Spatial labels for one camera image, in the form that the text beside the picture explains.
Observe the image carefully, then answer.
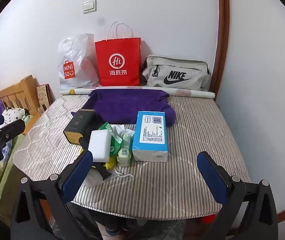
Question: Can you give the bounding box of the white pillow with black flowers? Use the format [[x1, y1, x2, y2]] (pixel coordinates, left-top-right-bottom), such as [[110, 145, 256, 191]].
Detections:
[[1, 107, 26, 125]]

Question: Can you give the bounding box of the striped quilted mat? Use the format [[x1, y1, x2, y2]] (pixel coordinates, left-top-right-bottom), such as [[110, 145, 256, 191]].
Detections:
[[13, 94, 251, 221]]

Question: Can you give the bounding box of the green blanket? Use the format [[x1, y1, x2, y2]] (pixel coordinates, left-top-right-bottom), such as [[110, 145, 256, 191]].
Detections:
[[0, 112, 41, 205]]

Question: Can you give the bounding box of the wooden nightstand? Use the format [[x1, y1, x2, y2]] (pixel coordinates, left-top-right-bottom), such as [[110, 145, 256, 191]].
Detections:
[[22, 112, 43, 135]]

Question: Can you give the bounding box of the white plastic shopping bag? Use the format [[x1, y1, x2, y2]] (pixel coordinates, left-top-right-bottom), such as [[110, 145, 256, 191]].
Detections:
[[58, 33, 101, 90]]

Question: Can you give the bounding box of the red paper bag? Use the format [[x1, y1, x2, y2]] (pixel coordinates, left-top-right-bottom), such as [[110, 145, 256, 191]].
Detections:
[[95, 20, 142, 87]]

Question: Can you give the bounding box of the grey waist bag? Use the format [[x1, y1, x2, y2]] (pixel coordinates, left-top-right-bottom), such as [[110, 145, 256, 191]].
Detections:
[[142, 54, 212, 92]]

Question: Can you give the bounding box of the blue tissue pack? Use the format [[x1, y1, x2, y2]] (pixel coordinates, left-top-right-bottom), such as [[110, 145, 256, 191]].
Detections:
[[132, 111, 169, 162]]

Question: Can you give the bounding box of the white sponge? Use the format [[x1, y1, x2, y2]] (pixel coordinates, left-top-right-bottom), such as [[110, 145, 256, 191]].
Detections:
[[88, 130, 118, 163]]

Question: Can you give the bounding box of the black phone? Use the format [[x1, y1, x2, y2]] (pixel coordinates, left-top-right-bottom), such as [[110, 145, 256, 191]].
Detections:
[[79, 136, 92, 153]]

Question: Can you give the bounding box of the purple towel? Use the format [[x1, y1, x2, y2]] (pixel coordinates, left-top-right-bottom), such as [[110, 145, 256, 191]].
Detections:
[[70, 89, 177, 125]]

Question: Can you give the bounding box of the patterned book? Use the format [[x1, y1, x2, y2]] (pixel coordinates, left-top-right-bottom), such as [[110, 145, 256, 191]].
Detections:
[[36, 84, 51, 114]]

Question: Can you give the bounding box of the black strap piece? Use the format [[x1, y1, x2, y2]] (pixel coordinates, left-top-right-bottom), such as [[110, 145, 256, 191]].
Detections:
[[94, 163, 111, 179]]

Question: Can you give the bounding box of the yellow black plastic bag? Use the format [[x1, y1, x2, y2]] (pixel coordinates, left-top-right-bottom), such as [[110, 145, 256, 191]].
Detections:
[[79, 148, 115, 172]]

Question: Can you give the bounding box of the wooden headboard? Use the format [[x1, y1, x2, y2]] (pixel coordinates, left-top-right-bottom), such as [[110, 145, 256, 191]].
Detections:
[[0, 75, 41, 120]]

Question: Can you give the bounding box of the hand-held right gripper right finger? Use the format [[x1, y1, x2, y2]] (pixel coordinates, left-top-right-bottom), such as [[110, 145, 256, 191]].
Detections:
[[197, 151, 279, 240]]

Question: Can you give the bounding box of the rolled paper poster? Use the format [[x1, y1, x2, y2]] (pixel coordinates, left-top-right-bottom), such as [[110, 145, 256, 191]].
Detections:
[[60, 86, 216, 100]]

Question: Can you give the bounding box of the small green tissue pack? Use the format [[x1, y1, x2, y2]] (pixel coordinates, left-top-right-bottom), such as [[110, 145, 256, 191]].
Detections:
[[117, 134, 135, 167]]

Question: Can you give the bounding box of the dark green tin box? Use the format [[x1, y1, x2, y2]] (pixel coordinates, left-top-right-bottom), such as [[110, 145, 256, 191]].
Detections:
[[63, 109, 101, 145]]

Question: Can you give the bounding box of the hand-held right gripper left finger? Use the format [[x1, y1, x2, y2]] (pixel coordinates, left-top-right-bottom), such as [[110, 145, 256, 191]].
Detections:
[[11, 151, 100, 240]]

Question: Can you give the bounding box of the green wet wipes pack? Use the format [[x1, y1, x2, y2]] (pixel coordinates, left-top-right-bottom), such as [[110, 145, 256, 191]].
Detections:
[[98, 122, 136, 157]]

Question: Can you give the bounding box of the white light switch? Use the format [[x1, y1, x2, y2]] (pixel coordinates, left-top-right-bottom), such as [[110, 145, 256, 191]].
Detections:
[[83, 0, 97, 14]]

